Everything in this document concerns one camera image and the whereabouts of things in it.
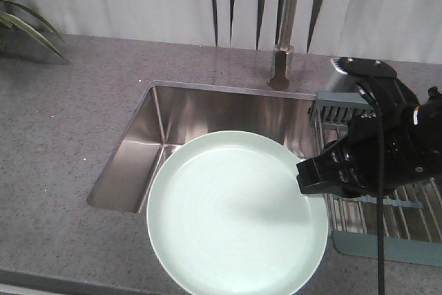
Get white pleated curtain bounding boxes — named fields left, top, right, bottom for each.
left=17, top=0, right=441, bottom=64

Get chrome kitchen faucet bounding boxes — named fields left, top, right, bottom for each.
left=268, top=0, right=298, bottom=91

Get grey-blue dish drying rack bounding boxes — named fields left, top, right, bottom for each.
left=309, top=90, right=441, bottom=267

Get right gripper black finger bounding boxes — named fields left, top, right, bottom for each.
left=296, top=150, right=363, bottom=198

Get light green round plate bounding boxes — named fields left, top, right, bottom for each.
left=146, top=131, right=328, bottom=294

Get green plant leaves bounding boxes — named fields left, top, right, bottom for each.
left=1, top=0, right=66, bottom=60

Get black right camera cable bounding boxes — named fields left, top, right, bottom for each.
left=355, top=82, right=386, bottom=295

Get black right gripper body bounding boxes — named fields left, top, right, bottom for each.
left=320, top=57, right=422, bottom=197

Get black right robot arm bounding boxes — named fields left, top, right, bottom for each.
left=297, top=57, right=441, bottom=198

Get stainless steel sink basin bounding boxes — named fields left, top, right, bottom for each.
left=87, top=82, right=318, bottom=213

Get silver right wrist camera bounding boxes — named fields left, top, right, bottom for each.
left=325, top=57, right=357, bottom=93

